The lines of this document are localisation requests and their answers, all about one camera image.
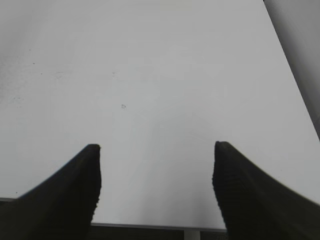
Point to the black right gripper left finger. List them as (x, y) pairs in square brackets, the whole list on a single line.
[(60, 208)]

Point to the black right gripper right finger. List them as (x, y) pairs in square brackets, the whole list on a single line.
[(254, 205)]

